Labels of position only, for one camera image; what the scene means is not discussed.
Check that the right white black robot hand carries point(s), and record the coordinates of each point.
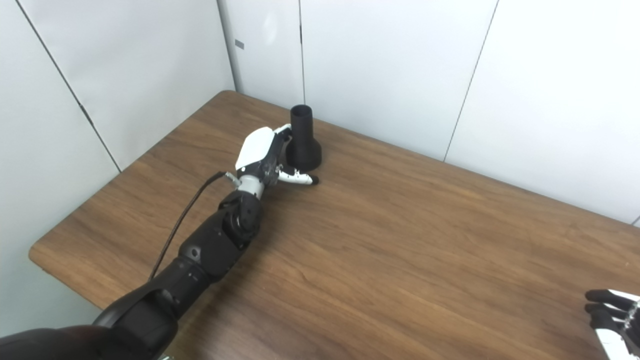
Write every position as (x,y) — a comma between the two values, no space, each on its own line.
(615,330)

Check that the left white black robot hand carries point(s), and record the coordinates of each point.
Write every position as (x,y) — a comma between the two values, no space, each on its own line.
(255,150)

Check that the black funnel-shaped nozzle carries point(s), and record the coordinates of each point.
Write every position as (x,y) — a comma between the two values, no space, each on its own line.
(302,145)

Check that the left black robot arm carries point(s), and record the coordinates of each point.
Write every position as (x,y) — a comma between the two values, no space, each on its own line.
(210,250)

